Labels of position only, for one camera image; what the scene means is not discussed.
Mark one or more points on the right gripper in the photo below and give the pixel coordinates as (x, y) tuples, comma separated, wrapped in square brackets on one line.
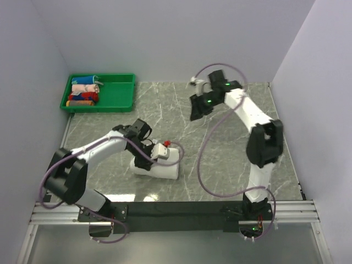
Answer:
[(196, 111)]

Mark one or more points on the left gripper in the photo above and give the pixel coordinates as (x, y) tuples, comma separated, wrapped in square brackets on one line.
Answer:
[(145, 164)]

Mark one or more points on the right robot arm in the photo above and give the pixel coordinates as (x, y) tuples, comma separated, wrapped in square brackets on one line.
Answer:
[(265, 143)]

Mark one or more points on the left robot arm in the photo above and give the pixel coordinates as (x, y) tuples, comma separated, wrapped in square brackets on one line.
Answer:
[(67, 173)]

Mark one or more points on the black base bar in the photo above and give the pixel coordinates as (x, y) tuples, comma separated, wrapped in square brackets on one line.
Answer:
[(183, 216)]

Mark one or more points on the green plastic tray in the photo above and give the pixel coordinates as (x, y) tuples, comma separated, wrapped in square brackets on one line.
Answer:
[(115, 96)]

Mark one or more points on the red blue rolled towel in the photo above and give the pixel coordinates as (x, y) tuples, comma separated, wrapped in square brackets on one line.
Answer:
[(83, 96)]

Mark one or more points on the orange rolled towel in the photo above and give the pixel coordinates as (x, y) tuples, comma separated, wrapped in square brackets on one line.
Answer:
[(74, 103)]

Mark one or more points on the pink rolled towel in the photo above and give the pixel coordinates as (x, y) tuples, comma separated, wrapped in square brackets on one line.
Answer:
[(85, 88)]

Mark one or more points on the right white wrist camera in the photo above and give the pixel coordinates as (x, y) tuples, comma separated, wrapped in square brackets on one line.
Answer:
[(198, 84)]

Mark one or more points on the aluminium rail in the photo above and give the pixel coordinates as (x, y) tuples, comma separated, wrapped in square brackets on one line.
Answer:
[(286, 212)]

